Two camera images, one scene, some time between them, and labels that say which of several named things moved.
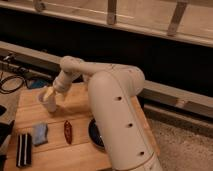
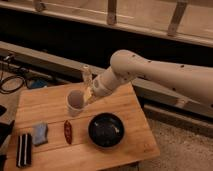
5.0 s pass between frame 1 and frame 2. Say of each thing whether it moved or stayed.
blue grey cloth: stayed
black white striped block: stayed
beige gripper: moved
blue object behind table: stayed
